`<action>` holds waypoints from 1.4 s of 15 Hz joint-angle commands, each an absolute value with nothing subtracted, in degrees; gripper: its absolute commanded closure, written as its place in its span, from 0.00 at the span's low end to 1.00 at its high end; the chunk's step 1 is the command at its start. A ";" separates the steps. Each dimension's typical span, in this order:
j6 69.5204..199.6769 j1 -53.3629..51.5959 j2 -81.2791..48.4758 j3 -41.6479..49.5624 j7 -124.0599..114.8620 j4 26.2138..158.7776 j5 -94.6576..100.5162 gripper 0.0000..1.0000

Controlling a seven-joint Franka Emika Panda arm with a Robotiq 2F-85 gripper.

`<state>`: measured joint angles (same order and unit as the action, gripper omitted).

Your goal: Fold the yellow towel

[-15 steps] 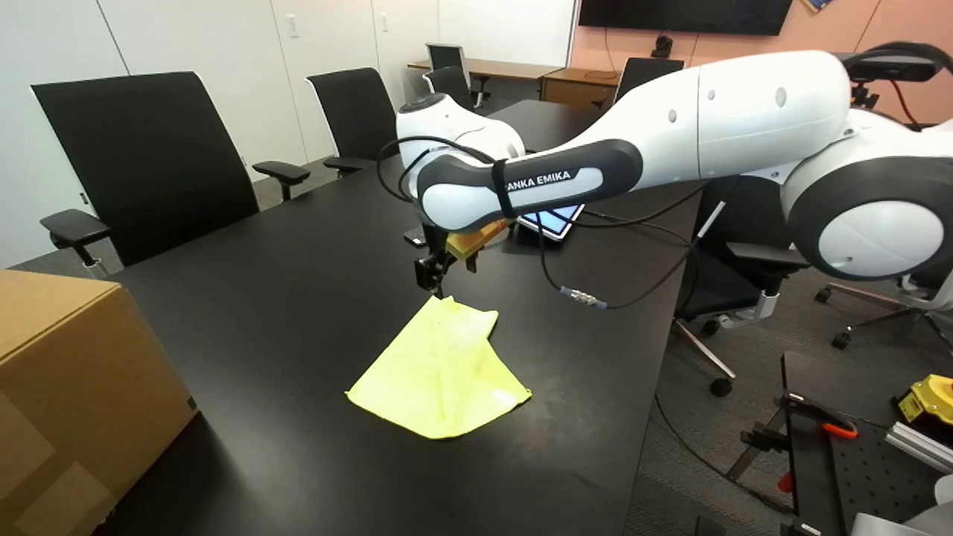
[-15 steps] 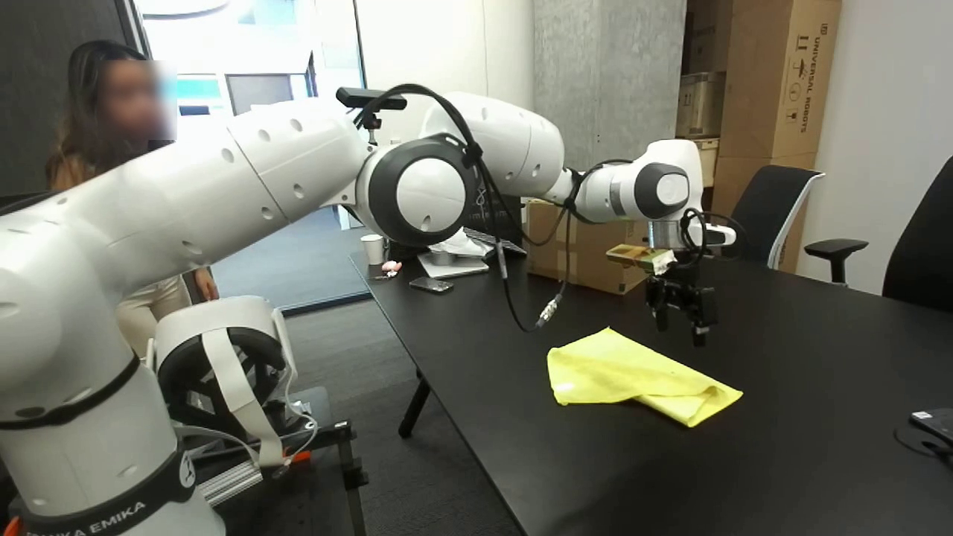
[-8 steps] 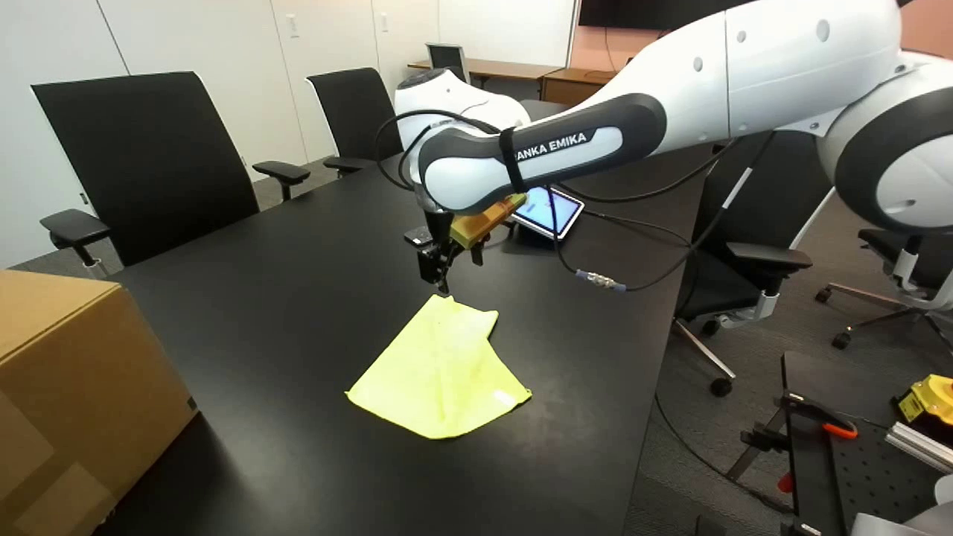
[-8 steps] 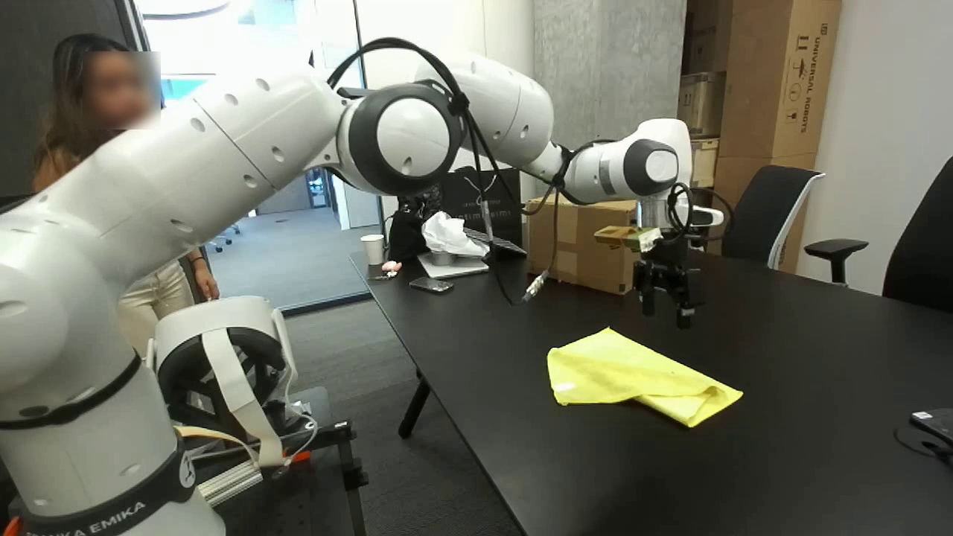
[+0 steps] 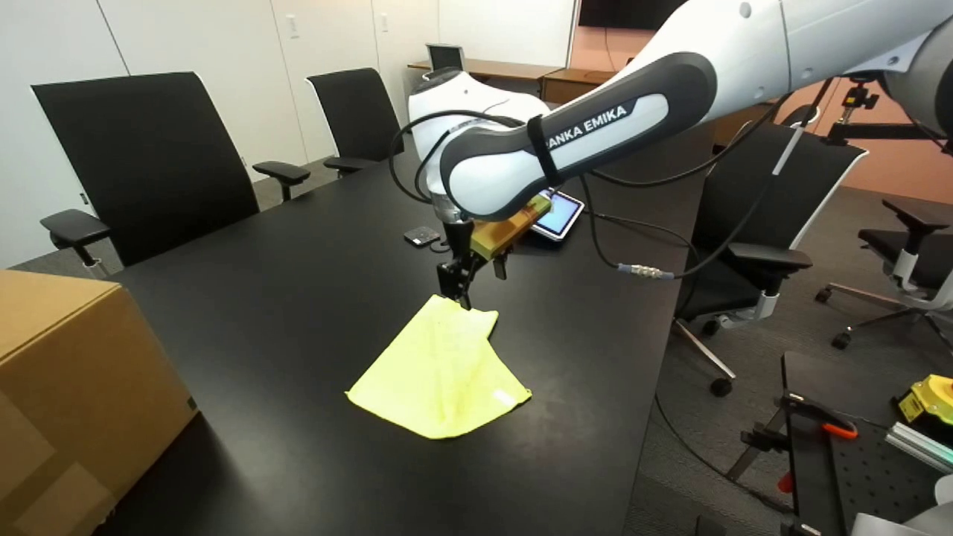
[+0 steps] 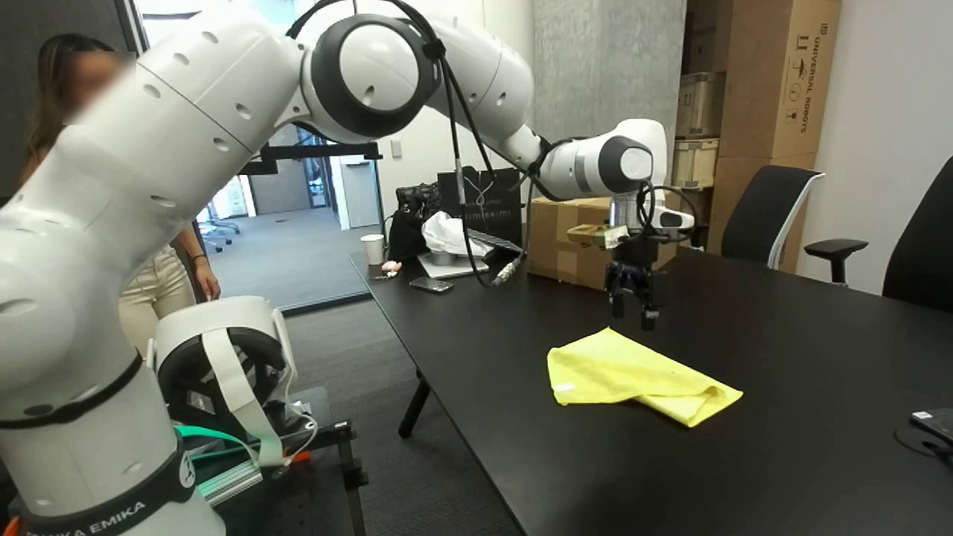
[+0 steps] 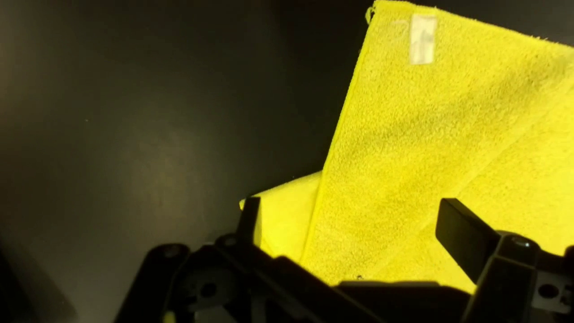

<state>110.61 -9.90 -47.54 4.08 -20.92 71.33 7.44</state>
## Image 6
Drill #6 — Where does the small dark device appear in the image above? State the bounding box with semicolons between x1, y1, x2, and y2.
909;405;953;442

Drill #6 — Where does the black equipment stand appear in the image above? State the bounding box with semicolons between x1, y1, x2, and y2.
191;383;373;536

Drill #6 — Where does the green cable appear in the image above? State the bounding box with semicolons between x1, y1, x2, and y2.
169;419;264;502

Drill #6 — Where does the black looped cable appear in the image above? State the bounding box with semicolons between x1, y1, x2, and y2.
889;422;953;468

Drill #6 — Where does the white paper cup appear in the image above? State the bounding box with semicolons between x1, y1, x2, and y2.
356;233;387;267

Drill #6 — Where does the dark flat phone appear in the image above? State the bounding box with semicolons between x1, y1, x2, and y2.
404;276;457;297

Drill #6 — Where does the black camera boom bar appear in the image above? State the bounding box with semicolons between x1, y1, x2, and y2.
240;140;384;179

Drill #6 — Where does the person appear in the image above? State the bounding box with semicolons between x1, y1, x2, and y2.
18;33;227;350

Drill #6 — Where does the brown cardboard box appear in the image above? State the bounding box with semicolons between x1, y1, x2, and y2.
524;192;682;294

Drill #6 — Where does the white VR headset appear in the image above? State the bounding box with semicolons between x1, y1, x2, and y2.
145;291;304;469

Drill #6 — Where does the tall cardboard box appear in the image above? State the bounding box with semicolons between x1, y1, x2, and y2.
684;0;846;280

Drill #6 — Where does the black computer tower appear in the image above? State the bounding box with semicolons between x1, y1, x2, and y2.
434;164;524;250

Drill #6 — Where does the black bag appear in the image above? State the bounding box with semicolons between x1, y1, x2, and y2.
387;180;447;267

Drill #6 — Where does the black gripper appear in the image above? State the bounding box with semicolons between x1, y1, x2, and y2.
600;234;666;335

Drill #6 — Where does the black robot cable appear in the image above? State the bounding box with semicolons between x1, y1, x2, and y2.
283;0;703;291

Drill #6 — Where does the black office chair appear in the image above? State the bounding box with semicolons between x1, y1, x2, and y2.
879;154;953;316
717;164;873;289

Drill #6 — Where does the small stacked cardboard box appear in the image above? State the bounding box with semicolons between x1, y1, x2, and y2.
669;137;719;191
675;67;725;140

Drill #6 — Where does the yellow towel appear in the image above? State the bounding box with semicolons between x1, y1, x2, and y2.
545;323;745;432

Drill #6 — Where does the grey door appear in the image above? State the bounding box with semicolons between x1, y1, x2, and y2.
244;154;319;219

